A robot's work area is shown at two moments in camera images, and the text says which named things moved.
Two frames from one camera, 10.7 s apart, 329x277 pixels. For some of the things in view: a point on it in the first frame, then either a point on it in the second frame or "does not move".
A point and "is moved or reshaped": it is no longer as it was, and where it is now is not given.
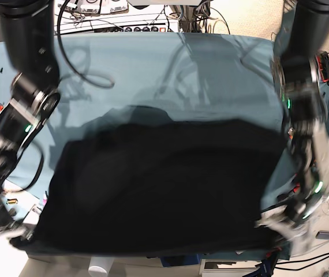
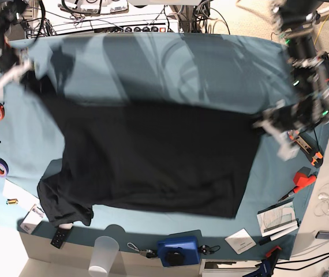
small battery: [12, 201] does not move
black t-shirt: [139, 187] is moved or reshaped
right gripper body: [292, 221] -> [288, 146]
